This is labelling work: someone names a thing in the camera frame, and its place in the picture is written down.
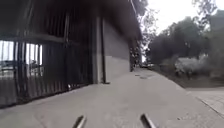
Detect grey concrete path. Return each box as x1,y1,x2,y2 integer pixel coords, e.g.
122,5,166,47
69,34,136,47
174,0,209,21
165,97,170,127
0,67,224,128

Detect dark building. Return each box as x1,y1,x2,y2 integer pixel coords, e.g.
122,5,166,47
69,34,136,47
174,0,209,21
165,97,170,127
0,0,144,108

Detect robot's own part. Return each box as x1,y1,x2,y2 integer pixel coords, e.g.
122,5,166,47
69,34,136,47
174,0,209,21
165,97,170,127
139,113,156,128
72,115,88,128

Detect black metal fence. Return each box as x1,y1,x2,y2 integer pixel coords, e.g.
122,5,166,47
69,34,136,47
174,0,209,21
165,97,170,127
0,33,92,108

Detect row of trees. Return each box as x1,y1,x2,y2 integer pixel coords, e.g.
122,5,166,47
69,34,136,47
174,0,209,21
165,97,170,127
129,0,224,76

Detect bare earth strip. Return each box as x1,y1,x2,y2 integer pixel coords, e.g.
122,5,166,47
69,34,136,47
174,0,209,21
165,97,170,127
153,66,224,90

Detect grey paving stone area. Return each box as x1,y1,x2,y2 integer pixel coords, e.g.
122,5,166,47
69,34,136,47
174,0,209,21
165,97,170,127
186,87,224,121

